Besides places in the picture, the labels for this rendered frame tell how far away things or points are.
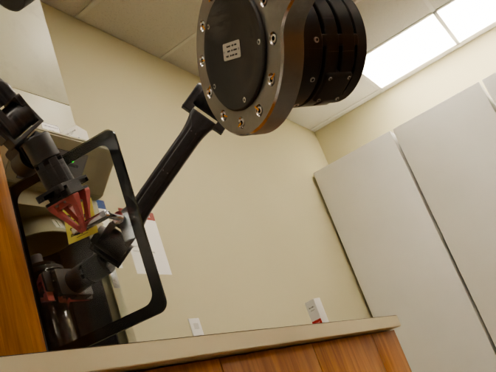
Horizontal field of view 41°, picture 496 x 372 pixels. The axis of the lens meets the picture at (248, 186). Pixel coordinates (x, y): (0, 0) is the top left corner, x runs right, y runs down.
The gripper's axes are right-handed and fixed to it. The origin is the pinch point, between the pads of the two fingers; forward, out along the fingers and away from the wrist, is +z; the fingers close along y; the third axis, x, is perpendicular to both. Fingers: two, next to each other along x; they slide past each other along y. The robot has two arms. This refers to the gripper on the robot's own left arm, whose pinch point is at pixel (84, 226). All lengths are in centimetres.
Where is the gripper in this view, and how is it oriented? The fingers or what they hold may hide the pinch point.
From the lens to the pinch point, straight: 132.5
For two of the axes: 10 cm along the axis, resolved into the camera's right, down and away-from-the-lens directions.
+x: 8.4, -4.4, -3.2
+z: 4.8, 8.8, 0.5
